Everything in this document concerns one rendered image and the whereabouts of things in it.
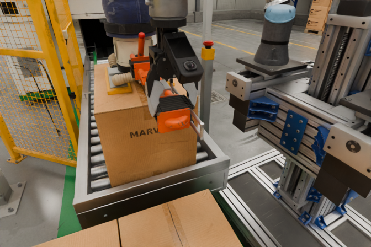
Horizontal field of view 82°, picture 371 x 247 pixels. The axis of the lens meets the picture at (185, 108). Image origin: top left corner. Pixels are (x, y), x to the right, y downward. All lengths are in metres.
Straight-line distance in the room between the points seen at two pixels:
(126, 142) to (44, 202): 1.16
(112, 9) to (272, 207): 1.32
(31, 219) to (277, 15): 1.85
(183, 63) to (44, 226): 1.58
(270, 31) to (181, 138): 0.59
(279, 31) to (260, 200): 0.97
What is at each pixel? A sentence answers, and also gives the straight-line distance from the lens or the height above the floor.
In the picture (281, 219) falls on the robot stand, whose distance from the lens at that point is 1.45.
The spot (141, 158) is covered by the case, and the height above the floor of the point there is 0.70.
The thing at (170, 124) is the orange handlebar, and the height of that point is 1.08.
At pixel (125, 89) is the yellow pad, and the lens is 0.93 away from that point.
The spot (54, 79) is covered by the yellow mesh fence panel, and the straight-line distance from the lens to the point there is 1.53.
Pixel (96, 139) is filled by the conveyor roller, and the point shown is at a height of 0.54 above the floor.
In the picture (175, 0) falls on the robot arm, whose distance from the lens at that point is 0.42.
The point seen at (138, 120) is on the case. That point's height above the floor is 0.89.
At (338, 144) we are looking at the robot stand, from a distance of 0.75.
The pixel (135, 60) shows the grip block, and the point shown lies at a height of 1.10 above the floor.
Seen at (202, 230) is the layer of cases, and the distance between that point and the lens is 0.92.
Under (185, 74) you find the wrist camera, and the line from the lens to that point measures 0.37.
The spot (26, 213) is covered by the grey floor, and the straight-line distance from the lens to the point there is 1.94.
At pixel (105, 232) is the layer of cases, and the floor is 0.54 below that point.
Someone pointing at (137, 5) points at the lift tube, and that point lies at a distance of 0.93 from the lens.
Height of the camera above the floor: 1.33
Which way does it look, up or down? 29 degrees down
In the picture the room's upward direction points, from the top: straight up
